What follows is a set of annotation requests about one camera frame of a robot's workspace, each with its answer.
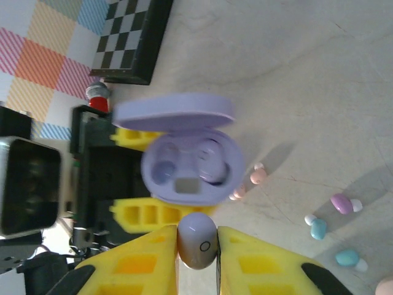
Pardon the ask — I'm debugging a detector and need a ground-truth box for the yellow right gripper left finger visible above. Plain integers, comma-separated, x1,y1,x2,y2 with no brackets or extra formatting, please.
52,225,179,295

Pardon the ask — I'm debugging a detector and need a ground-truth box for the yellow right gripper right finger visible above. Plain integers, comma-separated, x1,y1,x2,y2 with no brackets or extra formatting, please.
218,226,354,295

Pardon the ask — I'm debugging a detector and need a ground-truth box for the lavender charging case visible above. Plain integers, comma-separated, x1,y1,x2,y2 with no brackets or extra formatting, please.
112,93,246,207

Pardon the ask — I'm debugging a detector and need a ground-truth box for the lavender earbud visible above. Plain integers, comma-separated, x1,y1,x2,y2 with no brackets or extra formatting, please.
177,212,218,270

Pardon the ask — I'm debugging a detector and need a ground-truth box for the teal earbud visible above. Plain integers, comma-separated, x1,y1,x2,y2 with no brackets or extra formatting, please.
335,249,368,273
303,214,328,240

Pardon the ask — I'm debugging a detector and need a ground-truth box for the red bottle with silver cap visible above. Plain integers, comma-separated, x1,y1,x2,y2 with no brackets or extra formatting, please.
85,81,111,113

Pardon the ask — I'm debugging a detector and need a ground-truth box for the pink earbud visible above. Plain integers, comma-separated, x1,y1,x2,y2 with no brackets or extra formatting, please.
250,162,267,185
228,183,248,201

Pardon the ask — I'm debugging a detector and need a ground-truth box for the black and white chessboard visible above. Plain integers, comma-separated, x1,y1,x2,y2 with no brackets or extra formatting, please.
89,0,174,86

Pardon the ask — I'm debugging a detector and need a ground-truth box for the purple earbud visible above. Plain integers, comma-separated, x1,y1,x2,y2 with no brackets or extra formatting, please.
330,192,364,215

